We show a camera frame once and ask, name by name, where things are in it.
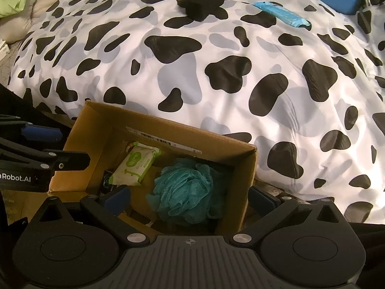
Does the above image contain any beige quilted blanket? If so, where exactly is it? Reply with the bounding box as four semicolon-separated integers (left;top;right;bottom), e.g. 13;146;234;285
0;0;74;44

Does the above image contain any dark cloth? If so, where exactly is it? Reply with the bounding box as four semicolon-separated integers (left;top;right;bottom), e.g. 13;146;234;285
0;83;77;127

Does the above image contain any small black white box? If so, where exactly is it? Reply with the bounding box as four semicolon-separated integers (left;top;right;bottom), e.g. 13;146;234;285
103;170;121;188

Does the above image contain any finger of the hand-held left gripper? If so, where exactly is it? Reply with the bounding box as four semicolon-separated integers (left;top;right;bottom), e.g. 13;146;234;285
0;137;91;173
0;115;63;143

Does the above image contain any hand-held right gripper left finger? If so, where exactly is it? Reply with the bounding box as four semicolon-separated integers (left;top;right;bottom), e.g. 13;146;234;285
38;185;151;246

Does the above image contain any cow print blanket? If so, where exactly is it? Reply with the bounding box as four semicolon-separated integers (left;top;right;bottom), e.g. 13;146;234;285
5;0;385;227

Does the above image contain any light blue snack packet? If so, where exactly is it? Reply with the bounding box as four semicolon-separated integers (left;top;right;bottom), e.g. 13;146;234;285
254;1;312;29

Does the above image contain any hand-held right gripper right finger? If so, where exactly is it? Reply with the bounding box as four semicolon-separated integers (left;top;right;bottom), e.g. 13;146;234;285
231;185;342;246

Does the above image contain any green wet wipes packet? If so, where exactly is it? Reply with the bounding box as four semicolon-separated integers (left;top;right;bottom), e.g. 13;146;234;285
108;141;162;186

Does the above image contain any black sponge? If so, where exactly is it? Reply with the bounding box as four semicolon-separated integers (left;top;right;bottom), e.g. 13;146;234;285
176;0;231;22

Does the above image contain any teal mesh bath loofah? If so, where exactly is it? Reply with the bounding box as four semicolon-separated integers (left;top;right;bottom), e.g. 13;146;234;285
146;158;230;227

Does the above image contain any cardboard box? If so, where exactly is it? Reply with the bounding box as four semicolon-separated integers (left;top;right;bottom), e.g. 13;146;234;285
49;100;259;236

